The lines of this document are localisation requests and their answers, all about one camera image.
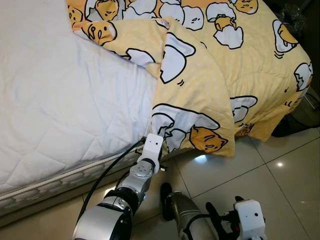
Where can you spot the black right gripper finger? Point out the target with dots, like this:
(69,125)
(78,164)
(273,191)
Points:
(214,215)
(239,199)

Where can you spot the yellow cartoon egg blanket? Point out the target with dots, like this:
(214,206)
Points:
(235,65)

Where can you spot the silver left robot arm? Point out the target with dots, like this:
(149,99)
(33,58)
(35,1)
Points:
(107,220)

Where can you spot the white quilted mattress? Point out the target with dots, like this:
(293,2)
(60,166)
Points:
(65,100)

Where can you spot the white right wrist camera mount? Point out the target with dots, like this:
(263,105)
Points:
(250,220)

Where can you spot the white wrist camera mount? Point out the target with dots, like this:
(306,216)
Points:
(250,220)
(152,146)

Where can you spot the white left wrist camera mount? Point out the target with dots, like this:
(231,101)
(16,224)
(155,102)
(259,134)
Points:
(152,146)

